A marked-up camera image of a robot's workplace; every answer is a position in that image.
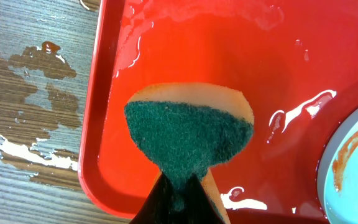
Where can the orange green sponge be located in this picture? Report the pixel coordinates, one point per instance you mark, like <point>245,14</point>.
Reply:
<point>186,129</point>

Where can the red plastic tray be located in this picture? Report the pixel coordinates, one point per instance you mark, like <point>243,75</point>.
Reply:
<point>296,63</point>

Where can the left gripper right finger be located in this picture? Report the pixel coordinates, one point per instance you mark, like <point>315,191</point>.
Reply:
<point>198,208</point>

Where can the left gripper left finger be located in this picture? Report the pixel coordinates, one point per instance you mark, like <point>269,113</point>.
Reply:
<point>158,207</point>

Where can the right light blue plate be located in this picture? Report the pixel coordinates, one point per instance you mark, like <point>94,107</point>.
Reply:
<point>337,181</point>

